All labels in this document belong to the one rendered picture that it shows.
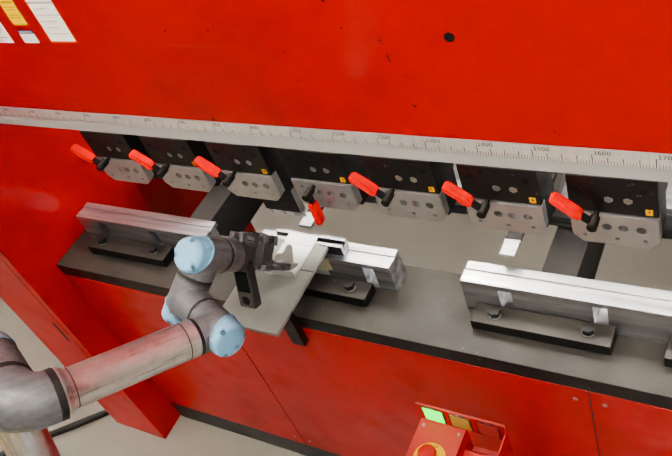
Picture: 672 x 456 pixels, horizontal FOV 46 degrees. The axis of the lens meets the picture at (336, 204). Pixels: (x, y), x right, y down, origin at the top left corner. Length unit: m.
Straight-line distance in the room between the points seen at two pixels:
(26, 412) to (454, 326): 0.91
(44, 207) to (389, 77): 1.37
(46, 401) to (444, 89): 0.85
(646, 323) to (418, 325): 0.49
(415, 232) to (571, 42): 2.13
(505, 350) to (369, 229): 1.68
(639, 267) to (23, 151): 2.07
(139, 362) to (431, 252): 1.88
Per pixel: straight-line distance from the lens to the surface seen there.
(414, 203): 1.61
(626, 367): 1.72
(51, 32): 1.85
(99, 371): 1.48
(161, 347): 1.51
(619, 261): 3.03
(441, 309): 1.86
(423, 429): 1.81
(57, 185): 2.50
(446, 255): 3.15
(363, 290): 1.91
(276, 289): 1.87
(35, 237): 2.47
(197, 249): 1.59
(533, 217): 1.51
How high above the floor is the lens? 2.31
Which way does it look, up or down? 41 degrees down
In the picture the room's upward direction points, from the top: 23 degrees counter-clockwise
